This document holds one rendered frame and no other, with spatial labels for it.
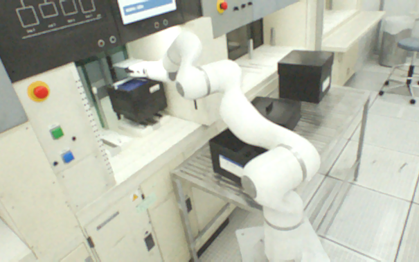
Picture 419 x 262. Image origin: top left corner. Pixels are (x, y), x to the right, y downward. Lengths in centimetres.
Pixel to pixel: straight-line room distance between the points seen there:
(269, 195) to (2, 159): 79
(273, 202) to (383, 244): 150
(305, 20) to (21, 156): 228
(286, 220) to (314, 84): 121
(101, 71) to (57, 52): 116
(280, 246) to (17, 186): 84
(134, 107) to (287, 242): 96
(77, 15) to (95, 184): 62
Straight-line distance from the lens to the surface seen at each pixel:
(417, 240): 233
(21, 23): 106
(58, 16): 111
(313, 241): 117
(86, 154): 123
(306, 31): 277
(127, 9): 124
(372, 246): 221
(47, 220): 125
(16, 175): 114
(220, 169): 141
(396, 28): 478
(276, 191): 79
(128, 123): 174
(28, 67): 107
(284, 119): 164
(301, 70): 197
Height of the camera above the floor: 166
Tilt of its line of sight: 30 degrees down
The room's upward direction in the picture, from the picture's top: 8 degrees counter-clockwise
